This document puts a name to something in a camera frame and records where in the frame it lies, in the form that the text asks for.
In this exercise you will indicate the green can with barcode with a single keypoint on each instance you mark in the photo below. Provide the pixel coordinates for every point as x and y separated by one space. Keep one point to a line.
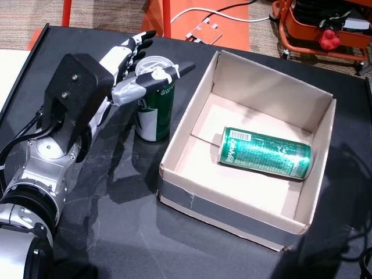
261 154

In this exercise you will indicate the white board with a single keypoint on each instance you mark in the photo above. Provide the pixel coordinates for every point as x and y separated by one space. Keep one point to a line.
11 75

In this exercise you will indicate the open cardboard box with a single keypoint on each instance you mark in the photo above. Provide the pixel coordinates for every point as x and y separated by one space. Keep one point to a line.
247 191

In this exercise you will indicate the orange metal leg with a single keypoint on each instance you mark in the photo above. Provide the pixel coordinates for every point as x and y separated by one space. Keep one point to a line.
67 13
166 17

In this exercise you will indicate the red knobbly toy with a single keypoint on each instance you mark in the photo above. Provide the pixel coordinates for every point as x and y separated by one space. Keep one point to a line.
330 40

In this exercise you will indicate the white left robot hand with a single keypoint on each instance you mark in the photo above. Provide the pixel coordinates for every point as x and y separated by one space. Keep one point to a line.
116 61

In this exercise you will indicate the orange metal stand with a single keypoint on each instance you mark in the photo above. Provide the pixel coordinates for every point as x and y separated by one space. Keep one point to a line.
235 32

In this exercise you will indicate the small orange floor sheet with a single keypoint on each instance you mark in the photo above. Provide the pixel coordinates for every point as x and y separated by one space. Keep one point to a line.
35 40

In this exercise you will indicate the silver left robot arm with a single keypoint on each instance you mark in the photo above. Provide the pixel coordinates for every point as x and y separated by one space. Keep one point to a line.
37 174

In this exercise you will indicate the small orange board grey tabs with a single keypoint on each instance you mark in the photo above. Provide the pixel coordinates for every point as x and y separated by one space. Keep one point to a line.
207 33

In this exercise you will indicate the green can with white label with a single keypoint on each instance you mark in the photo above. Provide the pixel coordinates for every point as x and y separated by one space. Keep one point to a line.
157 116

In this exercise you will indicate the small white box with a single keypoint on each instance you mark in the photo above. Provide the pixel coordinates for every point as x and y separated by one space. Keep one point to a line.
356 24

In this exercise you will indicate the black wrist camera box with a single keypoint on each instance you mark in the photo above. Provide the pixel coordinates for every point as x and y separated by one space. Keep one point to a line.
75 93

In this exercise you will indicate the orange metal cart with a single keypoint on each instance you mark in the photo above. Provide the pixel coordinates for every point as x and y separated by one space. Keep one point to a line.
305 35

